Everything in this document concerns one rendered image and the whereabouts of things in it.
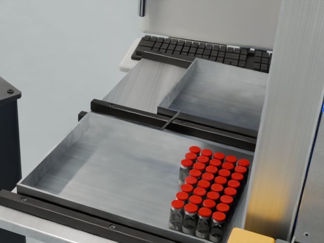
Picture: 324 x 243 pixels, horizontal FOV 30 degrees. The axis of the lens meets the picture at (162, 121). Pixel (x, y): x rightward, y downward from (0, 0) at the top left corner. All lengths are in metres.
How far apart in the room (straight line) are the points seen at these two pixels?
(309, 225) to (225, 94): 0.65
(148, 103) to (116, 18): 2.83
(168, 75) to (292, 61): 0.79
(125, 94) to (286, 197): 0.66
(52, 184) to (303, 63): 0.55
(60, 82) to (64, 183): 2.22
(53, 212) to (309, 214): 0.41
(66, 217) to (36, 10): 3.31
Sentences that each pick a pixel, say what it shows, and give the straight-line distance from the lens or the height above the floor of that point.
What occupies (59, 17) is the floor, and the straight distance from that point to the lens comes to 4.09.
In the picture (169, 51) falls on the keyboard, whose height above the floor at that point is 0.83.
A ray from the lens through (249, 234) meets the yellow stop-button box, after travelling 0.76.
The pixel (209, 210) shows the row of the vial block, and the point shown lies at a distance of 0.95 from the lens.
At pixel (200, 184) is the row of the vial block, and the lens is 0.99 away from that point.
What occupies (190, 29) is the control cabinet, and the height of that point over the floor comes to 0.84.
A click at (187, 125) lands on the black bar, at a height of 0.90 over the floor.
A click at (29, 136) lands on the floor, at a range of 2.81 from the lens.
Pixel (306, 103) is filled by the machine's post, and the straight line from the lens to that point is 0.68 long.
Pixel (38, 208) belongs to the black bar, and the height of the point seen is 0.90.
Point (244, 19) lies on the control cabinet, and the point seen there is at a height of 0.89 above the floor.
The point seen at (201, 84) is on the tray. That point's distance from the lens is 1.39.
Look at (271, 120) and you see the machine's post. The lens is 0.70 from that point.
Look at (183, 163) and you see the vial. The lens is 1.04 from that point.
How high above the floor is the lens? 1.52
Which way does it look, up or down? 31 degrees down
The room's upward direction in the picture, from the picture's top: 5 degrees clockwise
